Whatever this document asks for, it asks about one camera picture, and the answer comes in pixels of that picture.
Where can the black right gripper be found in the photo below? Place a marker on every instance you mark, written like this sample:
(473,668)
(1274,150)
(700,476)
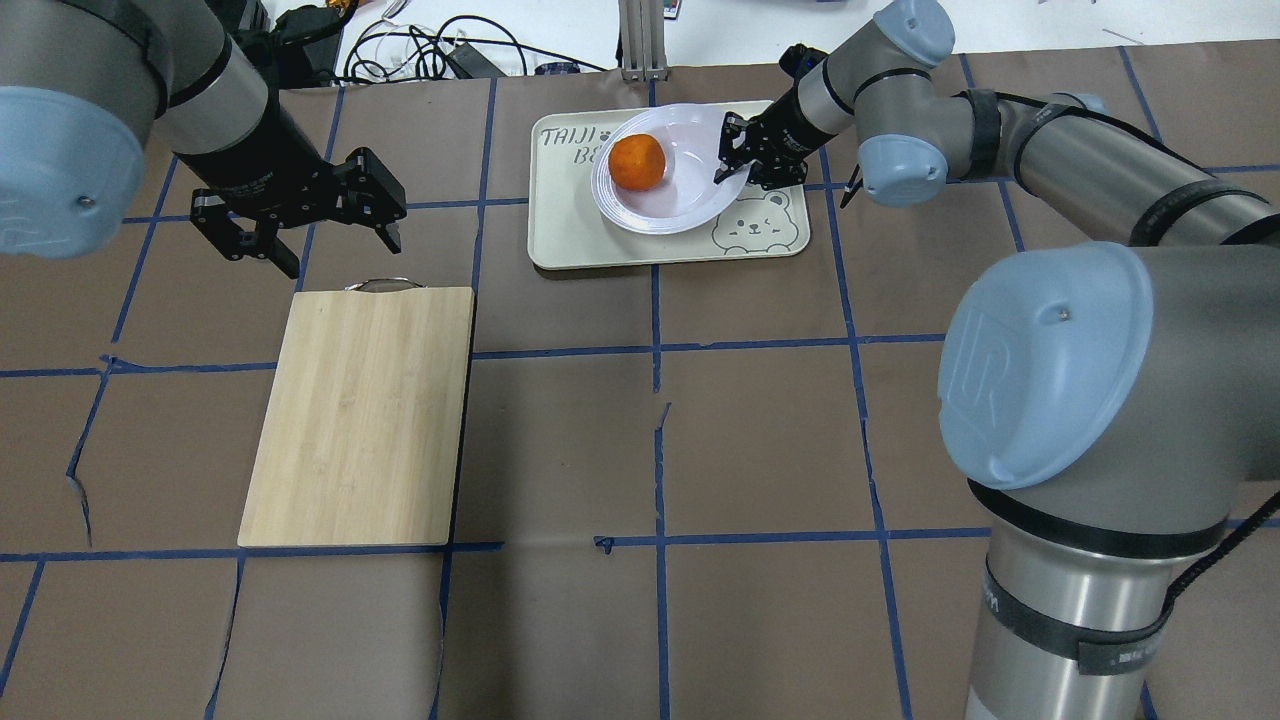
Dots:
(787,127)

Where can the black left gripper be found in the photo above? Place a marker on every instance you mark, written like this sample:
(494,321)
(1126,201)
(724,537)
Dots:
(262,165)

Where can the white round plate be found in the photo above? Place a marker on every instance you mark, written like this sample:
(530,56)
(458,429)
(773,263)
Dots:
(687,197)

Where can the orange fruit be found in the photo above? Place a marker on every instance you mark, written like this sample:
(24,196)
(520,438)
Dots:
(636,163)

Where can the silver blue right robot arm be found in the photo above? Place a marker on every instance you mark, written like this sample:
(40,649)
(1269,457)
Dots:
(1104,401)

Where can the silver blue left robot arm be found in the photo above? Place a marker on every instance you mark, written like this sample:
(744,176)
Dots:
(85,83)

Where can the cream bear tray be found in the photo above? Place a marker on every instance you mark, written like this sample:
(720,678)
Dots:
(580,219)

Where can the black flat power brick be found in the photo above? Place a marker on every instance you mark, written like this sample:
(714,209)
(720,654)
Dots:
(305,43)

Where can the bamboo cutting board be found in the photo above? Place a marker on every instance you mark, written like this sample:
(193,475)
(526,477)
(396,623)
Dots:
(362,435)

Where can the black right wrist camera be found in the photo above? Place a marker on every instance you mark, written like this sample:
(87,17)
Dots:
(800,59)

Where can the aluminium frame post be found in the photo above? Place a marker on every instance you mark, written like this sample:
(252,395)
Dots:
(642,45)

